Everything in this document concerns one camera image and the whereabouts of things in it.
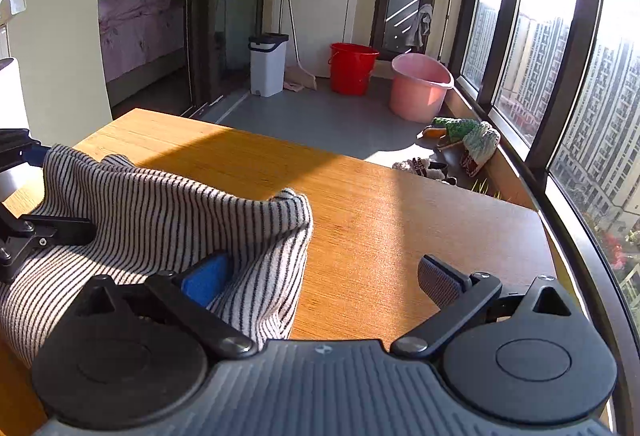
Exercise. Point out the white wall hook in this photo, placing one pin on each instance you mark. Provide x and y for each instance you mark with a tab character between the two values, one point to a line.
12	5

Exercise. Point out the pair of slippers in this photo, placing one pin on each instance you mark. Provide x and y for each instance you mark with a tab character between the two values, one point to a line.
425	168

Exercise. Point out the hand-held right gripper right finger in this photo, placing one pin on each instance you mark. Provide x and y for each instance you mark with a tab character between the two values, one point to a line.
437	280

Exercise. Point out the bed with pink blanket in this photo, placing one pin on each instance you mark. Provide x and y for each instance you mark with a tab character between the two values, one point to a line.
135	20

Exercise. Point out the green patterned cloth item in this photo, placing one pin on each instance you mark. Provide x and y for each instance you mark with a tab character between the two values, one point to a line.
452	126

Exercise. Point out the apartment buildings outside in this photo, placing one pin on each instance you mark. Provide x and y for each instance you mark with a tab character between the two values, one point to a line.
600	115

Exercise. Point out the green plants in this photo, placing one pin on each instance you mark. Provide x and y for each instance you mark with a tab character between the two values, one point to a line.
482	187

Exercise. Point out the pink plastic tub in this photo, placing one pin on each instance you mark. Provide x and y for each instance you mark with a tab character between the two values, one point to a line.
417	95

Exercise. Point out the white cylinder appliance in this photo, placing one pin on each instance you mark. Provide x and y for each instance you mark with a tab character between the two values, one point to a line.
12	90

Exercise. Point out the sliding glass door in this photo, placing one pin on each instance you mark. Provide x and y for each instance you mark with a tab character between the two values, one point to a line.
235	5

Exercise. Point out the red bucket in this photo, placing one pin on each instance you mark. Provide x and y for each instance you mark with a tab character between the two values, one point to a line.
352	70

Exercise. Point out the striped long-sleeve shirt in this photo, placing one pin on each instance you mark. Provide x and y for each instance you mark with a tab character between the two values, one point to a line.
150	216

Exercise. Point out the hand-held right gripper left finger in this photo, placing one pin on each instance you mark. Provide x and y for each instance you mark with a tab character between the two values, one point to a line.
205	282

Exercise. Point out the white trash bin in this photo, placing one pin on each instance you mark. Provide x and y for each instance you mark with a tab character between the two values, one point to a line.
267	65

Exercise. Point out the hanging grey cloth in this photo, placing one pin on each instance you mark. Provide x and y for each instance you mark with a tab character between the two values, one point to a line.
422	25

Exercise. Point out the broom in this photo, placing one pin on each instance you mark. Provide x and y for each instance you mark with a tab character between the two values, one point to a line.
302	78

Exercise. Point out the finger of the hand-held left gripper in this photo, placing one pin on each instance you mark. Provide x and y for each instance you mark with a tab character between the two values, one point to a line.
20	145
65	228

